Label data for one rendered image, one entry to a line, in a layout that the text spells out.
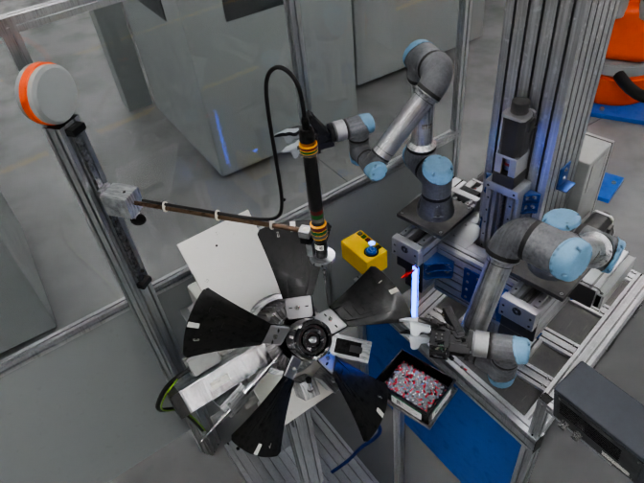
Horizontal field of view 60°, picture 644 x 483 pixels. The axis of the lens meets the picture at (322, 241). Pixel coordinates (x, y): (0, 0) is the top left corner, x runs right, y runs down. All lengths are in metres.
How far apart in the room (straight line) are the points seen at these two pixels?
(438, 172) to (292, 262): 0.74
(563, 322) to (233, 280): 1.83
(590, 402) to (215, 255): 1.15
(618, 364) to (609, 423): 1.73
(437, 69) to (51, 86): 1.16
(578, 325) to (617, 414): 1.56
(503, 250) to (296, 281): 0.59
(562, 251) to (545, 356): 1.45
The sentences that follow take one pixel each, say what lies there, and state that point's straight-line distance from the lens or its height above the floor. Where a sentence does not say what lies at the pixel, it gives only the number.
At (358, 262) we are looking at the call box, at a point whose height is 1.04.
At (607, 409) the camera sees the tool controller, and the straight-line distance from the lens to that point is 1.55.
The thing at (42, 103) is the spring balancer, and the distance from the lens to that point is 1.59.
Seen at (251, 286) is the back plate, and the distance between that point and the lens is 1.84.
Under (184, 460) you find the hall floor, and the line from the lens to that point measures 2.93.
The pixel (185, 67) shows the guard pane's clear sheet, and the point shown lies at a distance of 1.89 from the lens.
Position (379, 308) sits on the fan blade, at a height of 1.17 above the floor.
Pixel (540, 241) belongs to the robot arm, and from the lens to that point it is 1.53.
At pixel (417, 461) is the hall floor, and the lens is 2.78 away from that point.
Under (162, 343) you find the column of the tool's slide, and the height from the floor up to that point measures 0.87.
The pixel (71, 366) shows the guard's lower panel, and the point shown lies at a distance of 2.34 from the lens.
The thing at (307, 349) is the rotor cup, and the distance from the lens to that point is 1.61.
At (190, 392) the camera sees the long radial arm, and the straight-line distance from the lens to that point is 1.71.
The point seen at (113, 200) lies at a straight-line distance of 1.70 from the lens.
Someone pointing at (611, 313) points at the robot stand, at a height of 0.21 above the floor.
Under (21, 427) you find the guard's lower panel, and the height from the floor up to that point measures 0.67.
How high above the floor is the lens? 2.49
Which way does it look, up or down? 42 degrees down
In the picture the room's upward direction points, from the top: 7 degrees counter-clockwise
